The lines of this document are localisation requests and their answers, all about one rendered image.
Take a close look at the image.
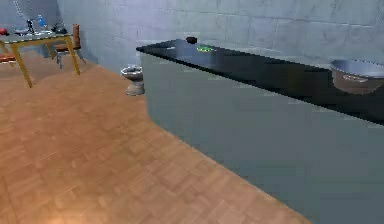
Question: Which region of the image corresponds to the grey trash can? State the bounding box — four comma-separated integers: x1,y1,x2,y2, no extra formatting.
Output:
120,65,146,97

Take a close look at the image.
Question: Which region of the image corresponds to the brown wooden chair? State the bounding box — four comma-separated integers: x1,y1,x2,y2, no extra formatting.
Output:
53,23,87,70

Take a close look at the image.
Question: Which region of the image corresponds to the red chair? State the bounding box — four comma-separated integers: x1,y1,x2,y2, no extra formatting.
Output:
0,53,18,68

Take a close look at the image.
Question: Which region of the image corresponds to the grey counter with black top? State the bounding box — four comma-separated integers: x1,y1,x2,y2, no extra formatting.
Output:
135,38,384,224

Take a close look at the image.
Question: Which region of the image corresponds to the dark round pot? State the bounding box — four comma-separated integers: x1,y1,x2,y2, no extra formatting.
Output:
51,22,69,35

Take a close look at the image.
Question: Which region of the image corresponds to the silver metal bowl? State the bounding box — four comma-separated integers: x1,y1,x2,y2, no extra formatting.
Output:
330,59,384,96

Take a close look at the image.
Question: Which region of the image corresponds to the yellow-legged dining table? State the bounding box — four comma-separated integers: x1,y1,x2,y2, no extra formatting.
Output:
0,29,82,89

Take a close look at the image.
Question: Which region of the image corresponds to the blue bottle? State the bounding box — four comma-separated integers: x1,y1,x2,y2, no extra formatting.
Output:
37,14,48,32

